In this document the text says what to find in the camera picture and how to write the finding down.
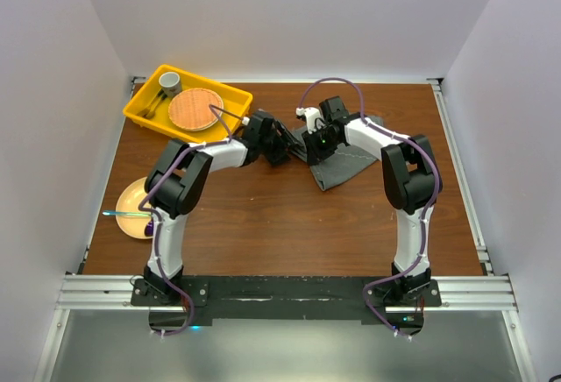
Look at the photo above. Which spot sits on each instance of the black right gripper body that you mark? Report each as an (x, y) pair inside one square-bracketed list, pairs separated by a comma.
[(320, 144)]

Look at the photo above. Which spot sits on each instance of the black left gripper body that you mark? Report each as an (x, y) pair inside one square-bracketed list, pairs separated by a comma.
[(273, 146)]

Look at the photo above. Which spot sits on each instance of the grey cloth napkin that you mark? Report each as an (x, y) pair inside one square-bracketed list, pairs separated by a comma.
[(346, 162)]

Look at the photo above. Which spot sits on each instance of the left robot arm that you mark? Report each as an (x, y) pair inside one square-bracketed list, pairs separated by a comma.
[(174, 187)]

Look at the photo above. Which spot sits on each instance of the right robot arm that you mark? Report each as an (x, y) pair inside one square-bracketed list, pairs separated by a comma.
[(411, 181)]

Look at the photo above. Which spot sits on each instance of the woven wicker plate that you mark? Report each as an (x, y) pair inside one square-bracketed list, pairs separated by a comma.
[(190, 110)]

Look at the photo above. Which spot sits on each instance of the yellow plastic tray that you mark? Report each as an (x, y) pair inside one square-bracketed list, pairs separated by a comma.
[(236, 101)]

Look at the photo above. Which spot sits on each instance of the white ceramic cup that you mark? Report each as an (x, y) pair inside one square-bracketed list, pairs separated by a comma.
[(170, 83)]

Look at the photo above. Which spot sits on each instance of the dark cutlery in tray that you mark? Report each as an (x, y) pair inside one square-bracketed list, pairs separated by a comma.
[(149, 111)]

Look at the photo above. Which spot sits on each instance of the pale yellow round plate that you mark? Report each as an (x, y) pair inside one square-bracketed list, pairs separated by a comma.
[(128, 202)]

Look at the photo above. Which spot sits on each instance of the purple iridescent spoon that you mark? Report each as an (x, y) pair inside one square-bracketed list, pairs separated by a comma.
[(148, 231)]

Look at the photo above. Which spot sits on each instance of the iridescent fork on plate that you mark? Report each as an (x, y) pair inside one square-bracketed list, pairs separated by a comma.
[(124, 213)]

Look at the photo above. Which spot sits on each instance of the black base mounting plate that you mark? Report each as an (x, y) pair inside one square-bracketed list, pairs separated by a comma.
[(203, 300)]

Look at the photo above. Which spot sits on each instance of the aluminium frame rail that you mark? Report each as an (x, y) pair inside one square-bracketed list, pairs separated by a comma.
[(263, 220)]

